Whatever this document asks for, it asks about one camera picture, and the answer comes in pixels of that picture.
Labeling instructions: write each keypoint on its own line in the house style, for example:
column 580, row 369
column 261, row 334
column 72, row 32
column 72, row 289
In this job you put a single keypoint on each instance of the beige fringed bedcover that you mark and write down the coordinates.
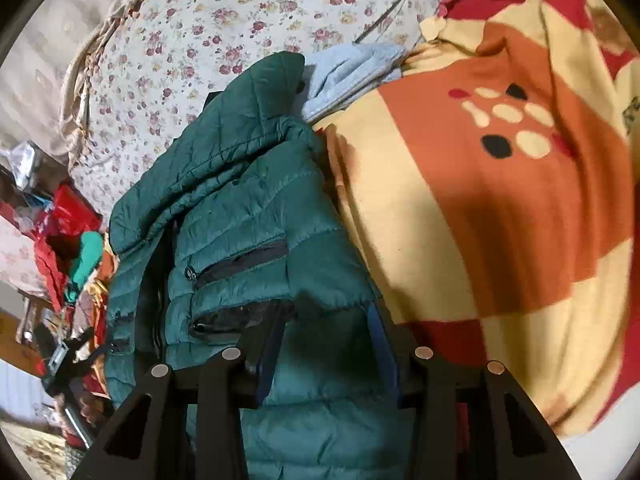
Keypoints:
column 55, row 60

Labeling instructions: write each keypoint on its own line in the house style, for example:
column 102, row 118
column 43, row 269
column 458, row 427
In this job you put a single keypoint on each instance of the light blue cloth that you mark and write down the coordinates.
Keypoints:
column 345, row 75

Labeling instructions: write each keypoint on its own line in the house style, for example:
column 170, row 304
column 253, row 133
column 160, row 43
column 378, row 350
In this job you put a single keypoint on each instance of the teal cloth item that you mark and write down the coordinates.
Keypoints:
column 85, row 260

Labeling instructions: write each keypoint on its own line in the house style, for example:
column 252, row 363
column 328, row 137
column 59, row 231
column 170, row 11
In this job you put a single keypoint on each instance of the red plastic bag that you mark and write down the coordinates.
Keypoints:
column 75, row 210

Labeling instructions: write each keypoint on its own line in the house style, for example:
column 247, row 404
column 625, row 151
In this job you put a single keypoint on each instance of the green quilted puffer jacket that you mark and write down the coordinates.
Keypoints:
column 240, row 200

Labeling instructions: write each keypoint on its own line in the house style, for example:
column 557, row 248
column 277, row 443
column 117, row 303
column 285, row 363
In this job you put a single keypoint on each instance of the floral print quilt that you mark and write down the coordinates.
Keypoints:
column 225, row 20

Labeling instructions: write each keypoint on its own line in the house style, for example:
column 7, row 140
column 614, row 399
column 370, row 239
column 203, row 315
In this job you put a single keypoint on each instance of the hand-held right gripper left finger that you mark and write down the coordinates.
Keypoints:
column 267, row 355

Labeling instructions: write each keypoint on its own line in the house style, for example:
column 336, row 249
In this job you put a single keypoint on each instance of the pink floral cloth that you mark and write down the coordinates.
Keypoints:
column 17, row 255

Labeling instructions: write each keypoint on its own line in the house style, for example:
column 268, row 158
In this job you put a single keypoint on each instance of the red orange checked blanket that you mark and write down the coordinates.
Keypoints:
column 475, row 210

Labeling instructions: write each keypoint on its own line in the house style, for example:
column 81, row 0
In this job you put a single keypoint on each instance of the clear plastic bag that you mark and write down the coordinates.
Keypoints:
column 27, row 165

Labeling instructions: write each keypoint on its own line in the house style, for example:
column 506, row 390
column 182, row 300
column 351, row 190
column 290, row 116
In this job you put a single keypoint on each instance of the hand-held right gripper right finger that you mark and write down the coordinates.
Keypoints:
column 382, row 345

